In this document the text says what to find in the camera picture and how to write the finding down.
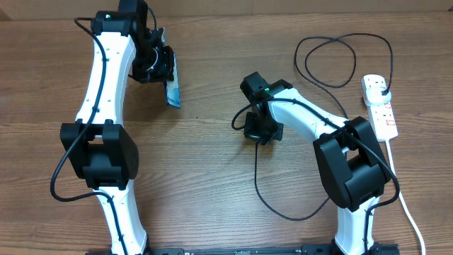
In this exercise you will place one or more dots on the white power strip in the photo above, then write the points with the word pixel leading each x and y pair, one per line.
pixel 381 117

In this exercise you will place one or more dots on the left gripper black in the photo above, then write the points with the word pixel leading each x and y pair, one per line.
pixel 165 72

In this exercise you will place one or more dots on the white charger adapter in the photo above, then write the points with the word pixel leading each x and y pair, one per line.
pixel 375 96

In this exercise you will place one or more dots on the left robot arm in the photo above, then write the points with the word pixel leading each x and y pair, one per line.
pixel 97 145

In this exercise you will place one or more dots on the Samsung Galaxy smartphone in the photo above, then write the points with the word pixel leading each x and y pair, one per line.
pixel 172 88

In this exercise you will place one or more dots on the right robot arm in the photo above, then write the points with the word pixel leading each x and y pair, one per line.
pixel 351 164

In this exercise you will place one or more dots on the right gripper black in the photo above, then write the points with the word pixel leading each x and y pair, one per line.
pixel 252 132

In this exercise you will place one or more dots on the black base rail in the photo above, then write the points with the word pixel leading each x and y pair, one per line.
pixel 306 249

